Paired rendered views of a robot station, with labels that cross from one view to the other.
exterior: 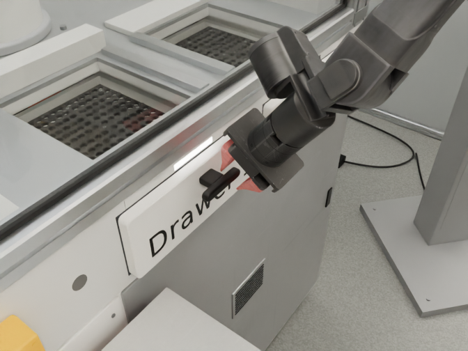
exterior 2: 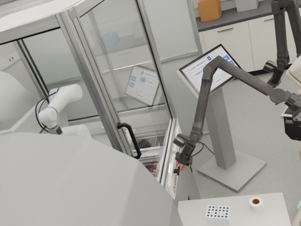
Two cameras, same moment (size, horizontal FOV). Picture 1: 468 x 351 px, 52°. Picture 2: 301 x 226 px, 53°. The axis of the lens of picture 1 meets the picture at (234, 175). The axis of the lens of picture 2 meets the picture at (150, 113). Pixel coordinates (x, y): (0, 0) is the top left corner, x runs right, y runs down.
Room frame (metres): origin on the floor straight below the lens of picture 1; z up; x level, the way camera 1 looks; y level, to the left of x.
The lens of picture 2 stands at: (-0.86, 0.51, 2.09)
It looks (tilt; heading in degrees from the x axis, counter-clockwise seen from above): 28 degrees down; 342
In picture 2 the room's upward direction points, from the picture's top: 19 degrees counter-clockwise
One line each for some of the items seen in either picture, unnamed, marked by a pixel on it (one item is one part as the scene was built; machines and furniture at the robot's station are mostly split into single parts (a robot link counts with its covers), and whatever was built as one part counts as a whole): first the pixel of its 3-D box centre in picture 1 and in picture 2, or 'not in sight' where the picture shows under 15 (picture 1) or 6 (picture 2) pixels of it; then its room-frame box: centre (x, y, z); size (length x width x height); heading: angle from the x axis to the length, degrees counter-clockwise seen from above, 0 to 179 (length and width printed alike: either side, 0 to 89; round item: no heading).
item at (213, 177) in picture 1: (214, 180); (176, 171); (0.51, 0.03, 0.91); 0.07 x 0.04 x 0.01; 143
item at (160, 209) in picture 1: (200, 189); (173, 175); (0.52, 0.05, 0.87); 0.29 x 0.02 x 0.11; 143
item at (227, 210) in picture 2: not in sight; (218, 214); (0.18, -0.01, 0.78); 0.12 x 0.08 x 0.04; 43
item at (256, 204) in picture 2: not in sight; (256, 204); (0.10, -0.20, 0.78); 0.07 x 0.07 x 0.04
